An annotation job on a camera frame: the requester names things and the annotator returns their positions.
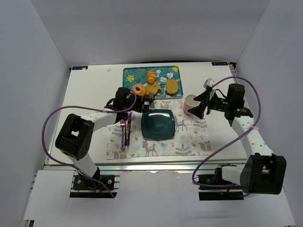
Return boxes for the glazed donut bagel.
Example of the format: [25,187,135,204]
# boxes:
[132,83,146,96]

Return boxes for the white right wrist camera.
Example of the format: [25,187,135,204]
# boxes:
[204,78,217,100]

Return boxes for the pink white cup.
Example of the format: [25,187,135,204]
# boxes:
[183,95,200,115]

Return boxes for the purple iridescent knife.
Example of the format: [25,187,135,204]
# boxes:
[126,112,132,147]

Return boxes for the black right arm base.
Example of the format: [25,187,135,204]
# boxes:
[194,167,245,201]

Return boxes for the purple iridescent spoon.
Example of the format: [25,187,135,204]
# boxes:
[120,113,128,151]

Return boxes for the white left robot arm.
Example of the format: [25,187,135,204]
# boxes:
[55,87,148,189]

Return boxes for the teal floral tray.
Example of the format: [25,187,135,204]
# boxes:
[123,65,183,99]

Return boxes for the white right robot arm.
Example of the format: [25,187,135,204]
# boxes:
[189,80,286,195]

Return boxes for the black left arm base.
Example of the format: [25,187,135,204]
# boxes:
[70,174,120,199]

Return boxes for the silver metal tongs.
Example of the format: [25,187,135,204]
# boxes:
[143,94,155,112]

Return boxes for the purple iridescent fork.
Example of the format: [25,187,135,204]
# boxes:
[120,118,125,147]

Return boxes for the brown bread slice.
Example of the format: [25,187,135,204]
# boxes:
[145,81,162,96]
[166,79,178,96]

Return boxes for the orange croissant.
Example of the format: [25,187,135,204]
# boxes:
[147,70,157,85]

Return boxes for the dark teal square plate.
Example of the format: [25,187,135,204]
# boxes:
[141,109,175,140]

